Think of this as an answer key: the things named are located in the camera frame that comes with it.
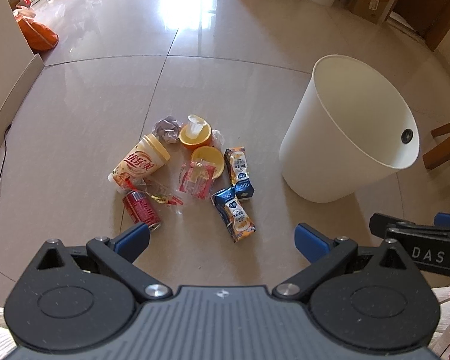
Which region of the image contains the yellow round lid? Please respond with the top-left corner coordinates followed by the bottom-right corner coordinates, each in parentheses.
top-left (191, 145), bottom-right (225, 180)

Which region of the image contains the red snack wrapper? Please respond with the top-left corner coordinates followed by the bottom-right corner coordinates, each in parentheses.
top-left (178, 159), bottom-right (215, 200)

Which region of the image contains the grey paper ball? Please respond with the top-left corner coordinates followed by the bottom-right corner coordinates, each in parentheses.
top-left (152, 115), bottom-right (184, 144)

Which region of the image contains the white plastic trash bin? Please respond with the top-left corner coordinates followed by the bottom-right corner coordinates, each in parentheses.
top-left (279, 55), bottom-right (420, 203)

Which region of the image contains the yellow milk tea cup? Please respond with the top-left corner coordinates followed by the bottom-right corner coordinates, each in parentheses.
top-left (107, 133), bottom-right (170, 189)

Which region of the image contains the clear plastic wrapper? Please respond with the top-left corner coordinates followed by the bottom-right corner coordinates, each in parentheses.
top-left (125, 177), bottom-right (184, 206)

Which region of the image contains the orange bag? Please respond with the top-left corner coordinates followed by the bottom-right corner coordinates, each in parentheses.
top-left (13, 7), bottom-right (59, 53)

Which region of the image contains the wooden chair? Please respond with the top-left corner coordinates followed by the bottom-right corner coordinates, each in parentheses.
top-left (423, 122), bottom-right (450, 170)

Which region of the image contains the red soda can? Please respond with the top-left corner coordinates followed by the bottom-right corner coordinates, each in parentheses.
top-left (122, 191), bottom-right (161, 231)

